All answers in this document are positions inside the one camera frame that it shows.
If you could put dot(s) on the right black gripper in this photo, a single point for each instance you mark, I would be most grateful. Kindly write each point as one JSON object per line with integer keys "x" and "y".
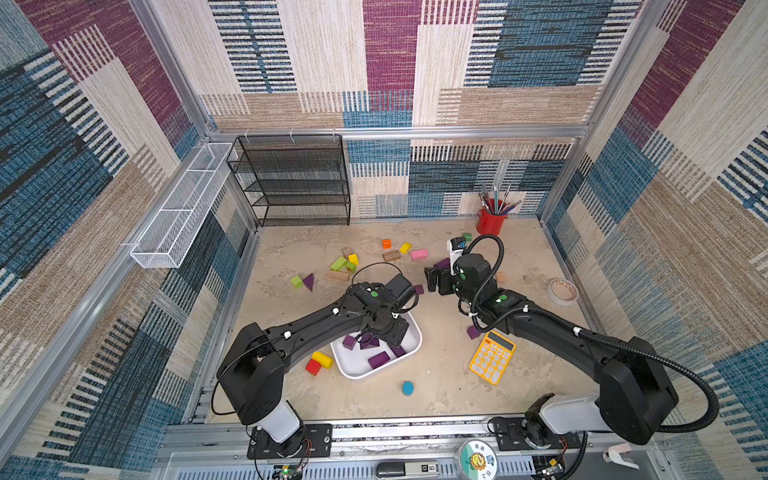
{"x": 442, "y": 280}

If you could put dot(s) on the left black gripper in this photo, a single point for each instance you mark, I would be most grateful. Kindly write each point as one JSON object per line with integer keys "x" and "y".
{"x": 398, "y": 337}

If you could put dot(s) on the long purple brick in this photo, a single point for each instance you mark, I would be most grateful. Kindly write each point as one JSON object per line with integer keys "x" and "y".
{"x": 379, "y": 360}

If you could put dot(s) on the small purple cube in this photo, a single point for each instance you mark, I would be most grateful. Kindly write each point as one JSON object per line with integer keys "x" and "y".
{"x": 349, "y": 342}

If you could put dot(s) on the white plastic storage bin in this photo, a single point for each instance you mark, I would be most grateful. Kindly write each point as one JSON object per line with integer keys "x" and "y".
{"x": 356, "y": 363}

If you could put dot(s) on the purple triangular prism block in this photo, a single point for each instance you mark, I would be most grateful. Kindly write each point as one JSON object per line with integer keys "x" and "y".
{"x": 308, "y": 281}

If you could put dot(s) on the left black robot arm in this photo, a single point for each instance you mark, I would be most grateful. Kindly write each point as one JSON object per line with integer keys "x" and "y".
{"x": 253, "y": 370}

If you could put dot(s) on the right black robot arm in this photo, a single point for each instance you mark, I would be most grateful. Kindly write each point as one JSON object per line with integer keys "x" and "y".
{"x": 635, "y": 394}

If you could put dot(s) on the purple cylinder block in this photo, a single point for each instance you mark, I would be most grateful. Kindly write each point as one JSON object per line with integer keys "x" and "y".
{"x": 445, "y": 263}

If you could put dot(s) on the purple cube by calculator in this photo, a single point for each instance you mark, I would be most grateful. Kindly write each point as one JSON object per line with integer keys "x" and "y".
{"x": 473, "y": 332}

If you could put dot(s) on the red pen cup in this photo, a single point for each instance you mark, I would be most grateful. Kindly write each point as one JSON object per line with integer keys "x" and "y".
{"x": 489, "y": 224}

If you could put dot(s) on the yellow cylinder block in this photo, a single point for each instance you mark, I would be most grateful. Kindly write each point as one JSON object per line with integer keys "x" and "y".
{"x": 323, "y": 359}

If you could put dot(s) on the brown wooden brick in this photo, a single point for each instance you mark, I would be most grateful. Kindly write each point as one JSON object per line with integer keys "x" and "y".
{"x": 392, "y": 255}

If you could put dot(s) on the blue round block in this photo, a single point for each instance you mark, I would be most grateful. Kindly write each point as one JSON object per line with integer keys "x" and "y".
{"x": 407, "y": 388}

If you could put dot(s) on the long natural wood brick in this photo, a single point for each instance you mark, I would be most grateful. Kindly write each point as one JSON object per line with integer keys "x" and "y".
{"x": 338, "y": 275}

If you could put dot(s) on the lime green brick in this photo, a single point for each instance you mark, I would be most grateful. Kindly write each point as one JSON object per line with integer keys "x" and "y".
{"x": 339, "y": 264}

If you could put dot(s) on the red cube block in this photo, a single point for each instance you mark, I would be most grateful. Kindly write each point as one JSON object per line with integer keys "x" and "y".
{"x": 313, "y": 367}

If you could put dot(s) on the yellow calculator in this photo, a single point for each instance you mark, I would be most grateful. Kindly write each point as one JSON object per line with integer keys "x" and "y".
{"x": 492, "y": 357}

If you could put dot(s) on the lime green cube left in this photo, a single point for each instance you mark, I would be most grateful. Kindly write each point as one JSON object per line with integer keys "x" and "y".
{"x": 297, "y": 282}

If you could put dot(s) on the roll of tape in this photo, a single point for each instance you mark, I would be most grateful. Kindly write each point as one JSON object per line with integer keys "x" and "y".
{"x": 562, "y": 292}

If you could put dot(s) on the round green sticker badge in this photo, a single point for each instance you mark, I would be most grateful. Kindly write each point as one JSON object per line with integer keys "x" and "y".
{"x": 476, "y": 460}

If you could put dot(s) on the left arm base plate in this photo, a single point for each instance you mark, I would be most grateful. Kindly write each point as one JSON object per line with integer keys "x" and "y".
{"x": 311, "y": 440}

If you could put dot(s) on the black wire shelf rack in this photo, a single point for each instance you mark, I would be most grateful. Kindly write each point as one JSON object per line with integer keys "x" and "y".
{"x": 293, "y": 180}

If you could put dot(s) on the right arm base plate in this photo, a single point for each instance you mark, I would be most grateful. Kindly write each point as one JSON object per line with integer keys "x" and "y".
{"x": 520, "y": 434}

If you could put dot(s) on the white mesh wall basket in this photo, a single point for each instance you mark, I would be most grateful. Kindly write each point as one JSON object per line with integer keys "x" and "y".
{"x": 168, "y": 238}

